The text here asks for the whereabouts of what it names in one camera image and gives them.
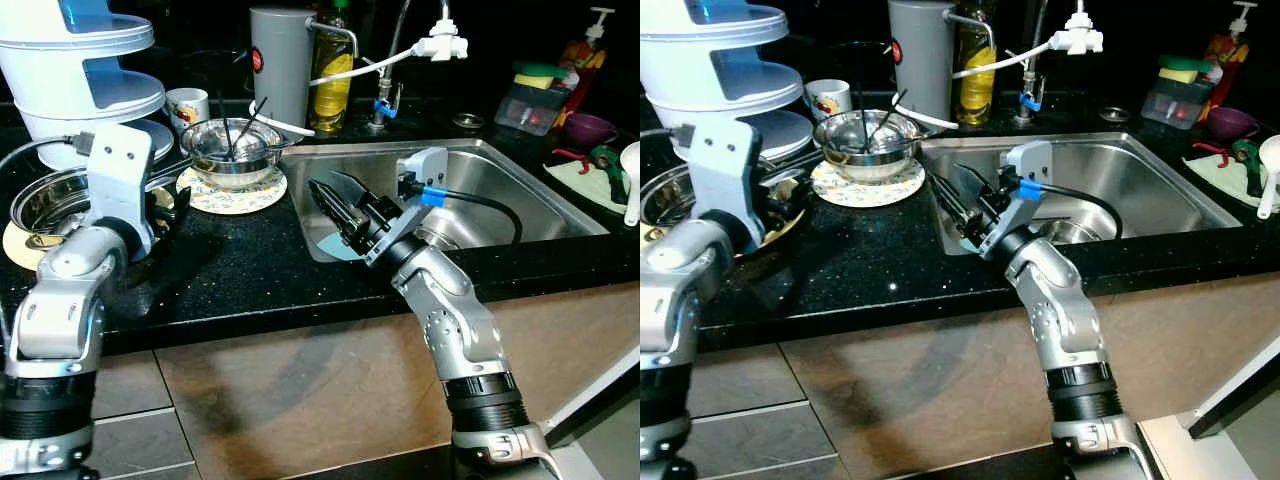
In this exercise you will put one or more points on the thin black chopstick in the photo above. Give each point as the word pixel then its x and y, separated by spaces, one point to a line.
pixel 889 116
pixel 227 125
pixel 861 118
pixel 252 125

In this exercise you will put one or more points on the pale yellow plate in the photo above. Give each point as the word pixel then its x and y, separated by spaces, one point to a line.
pixel 650 238
pixel 20 250

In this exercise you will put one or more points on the floral patterned plate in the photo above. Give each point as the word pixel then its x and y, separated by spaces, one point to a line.
pixel 865 197
pixel 230 203

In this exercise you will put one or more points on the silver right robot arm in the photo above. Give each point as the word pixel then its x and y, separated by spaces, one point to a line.
pixel 455 320
pixel 1060 310

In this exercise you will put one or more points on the grey water filter canister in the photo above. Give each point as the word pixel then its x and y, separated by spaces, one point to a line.
pixel 920 65
pixel 282 70

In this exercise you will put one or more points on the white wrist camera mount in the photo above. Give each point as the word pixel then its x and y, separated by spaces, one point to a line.
pixel 120 175
pixel 725 170
pixel 1035 160
pixel 425 170

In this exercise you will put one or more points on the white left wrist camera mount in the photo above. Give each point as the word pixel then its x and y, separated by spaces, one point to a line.
pixel 120 175
pixel 725 170

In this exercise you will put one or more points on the blue faucet tape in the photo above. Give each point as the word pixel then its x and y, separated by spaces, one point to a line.
pixel 1030 101
pixel 386 108

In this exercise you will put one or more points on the yellow green sponge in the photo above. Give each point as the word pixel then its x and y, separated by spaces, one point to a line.
pixel 535 78
pixel 1180 72

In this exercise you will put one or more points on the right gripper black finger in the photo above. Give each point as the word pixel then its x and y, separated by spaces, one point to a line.
pixel 348 190
pixel 332 215
pixel 952 208
pixel 972 182

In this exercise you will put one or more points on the pale green cloth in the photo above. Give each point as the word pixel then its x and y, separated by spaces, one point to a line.
pixel 578 184
pixel 1220 180

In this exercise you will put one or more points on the white plastic ladle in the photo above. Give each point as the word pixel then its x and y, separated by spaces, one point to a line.
pixel 632 160
pixel 1270 155

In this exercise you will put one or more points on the steel gooseneck faucet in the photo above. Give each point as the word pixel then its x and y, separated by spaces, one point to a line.
pixel 1022 112
pixel 380 118

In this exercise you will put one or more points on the stainless steel sink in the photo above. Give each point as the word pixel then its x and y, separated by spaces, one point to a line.
pixel 530 200
pixel 1150 195

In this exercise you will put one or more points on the clear plastic container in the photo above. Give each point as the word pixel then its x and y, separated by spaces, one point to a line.
pixel 1175 105
pixel 530 112

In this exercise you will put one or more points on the white tiered storage rack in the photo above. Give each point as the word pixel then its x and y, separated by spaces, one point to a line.
pixel 690 70
pixel 50 70

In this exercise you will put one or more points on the white printed mug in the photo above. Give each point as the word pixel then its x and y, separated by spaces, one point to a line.
pixel 828 100
pixel 187 108

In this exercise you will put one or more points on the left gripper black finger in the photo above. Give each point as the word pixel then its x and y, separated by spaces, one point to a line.
pixel 800 200
pixel 777 186
pixel 181 208
pixel 158 195

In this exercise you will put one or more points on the red pump bottle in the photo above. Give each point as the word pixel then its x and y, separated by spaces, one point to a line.
pixel 1228 50
pixel 585 55

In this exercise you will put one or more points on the yellow dish soap bottle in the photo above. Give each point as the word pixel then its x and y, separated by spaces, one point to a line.
pixel 973 90
pixel 332 95

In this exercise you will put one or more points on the shallow steel bowl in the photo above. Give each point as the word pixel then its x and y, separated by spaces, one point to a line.
pixel 865 165
pixel 235 170

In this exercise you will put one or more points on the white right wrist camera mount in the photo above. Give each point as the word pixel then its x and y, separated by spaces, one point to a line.
pixel 425 170
pixel 1035 160

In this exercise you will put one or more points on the light blue plate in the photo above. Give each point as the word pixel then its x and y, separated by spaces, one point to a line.
pixel 972 243
pixel 345 252

